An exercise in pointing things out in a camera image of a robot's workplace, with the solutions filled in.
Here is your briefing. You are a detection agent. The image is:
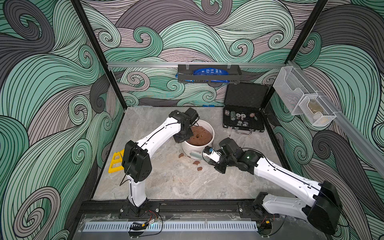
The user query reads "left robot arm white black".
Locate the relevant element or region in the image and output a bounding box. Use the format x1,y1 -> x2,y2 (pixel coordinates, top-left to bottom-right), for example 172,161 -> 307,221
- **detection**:
122,108 -> 199,209

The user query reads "white perforated cable duct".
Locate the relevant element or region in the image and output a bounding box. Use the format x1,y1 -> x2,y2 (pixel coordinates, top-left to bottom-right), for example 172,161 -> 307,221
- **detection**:
83,221 -> 258,233

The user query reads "aluminium wall rail right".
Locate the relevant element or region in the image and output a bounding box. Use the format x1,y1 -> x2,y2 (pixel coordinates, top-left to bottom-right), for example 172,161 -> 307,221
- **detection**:
286,61 -> 384,177

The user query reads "aluminium wall rail back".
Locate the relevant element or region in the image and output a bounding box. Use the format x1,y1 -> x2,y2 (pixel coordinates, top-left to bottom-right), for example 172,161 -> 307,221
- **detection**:
107,61 -> 286,69

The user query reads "aluminium wall rail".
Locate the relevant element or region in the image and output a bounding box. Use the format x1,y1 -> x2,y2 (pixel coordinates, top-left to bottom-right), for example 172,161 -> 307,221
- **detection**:
107,61 -> 286,69
286,61 -> 384,177

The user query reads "large clear wall bin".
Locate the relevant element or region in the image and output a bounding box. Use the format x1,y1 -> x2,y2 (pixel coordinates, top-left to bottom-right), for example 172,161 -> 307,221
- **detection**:
273,66 -> 309,116

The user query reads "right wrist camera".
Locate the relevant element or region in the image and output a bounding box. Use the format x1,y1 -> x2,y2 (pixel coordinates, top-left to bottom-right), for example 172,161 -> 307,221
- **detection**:
202,146 -> 222,165

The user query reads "white ceramic pot with mud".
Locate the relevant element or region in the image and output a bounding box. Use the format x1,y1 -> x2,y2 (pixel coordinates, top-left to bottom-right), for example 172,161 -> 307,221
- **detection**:
182,120 -> 215,160

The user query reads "small clear wall bin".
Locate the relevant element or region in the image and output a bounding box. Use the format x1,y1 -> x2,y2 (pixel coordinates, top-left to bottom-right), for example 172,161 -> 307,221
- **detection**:
299,94 -> 336,127

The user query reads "yellow toy block piece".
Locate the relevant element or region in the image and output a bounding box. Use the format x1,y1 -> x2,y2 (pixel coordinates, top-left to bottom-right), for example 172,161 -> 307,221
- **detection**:
108,150 -> 124,174

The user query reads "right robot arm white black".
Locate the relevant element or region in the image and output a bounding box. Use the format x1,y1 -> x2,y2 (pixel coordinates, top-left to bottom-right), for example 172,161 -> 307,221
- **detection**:
202,138 -> 343,235

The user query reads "black open poker chip case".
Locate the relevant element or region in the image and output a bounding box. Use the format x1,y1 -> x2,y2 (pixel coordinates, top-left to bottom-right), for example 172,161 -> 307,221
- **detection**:
223,83 -> 269,133

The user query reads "blue cable coil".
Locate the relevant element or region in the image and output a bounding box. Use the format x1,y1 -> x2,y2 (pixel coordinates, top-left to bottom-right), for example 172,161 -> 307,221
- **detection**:
192,67 -> 230,76

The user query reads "black wall tray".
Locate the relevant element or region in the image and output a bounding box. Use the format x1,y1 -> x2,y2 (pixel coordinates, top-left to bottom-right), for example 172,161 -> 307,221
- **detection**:
176,65 -> 243,84

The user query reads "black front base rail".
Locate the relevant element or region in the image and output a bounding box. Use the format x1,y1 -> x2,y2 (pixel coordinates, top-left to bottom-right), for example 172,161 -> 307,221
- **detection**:
79,199 -> 261,214

